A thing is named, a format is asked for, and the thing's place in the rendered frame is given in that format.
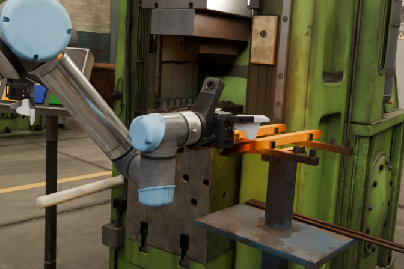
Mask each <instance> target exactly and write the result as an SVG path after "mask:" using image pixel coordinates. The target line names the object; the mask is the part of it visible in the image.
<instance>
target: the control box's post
mask: <svg viewBox="0 0 404 269"><path fill-rule="evenodd" d="M57 140H58V116H50V115H46V195H49V194H53V193H56V192H57ZM56 212H57V205H53V206H50V207H46V208H45V248H44V260H45V261H48V262H50V261H53V260H55V249H56ZM44 269H55V262H53V263H51V264H46V263H44Z"/></svg>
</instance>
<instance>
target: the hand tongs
mask: <svg viewBox="0 0 404 269"><path fill-rule="evenodd" d="M245 204H246V205H249V206H252V207H255V208H259V209H261V210H265V208H266V203H265V202H262V201H258V200H256V199H250V200H248V201H246V202H245ZM293 219H295V220H299V221H302V222H305V223H308V224H311V225H314V226H318V227H320V228H323V229H327V230H330V231H333V232H336V233H339V234H343V235H346V236H348V237H352V238H356V239H358V240H361V241H365V242H368V243H371V244H374V245H377V246H381V247H384V248H386V249H390V250H393V251H396V252H399V253H403V254H404V245H402V244H398V243H394V242H392V241H388V240H385V239H382V238H378V237H375V236H372V235H369V234H365V233H362V232H358V231H355V230H353V229H349V228H345V227H342V226H339V225H335V224H333V223H329V222H326V221H323V220H319V219H315V218H313V217H309V216H305V215H303V214H299V213H295V212H293Z"/></svg>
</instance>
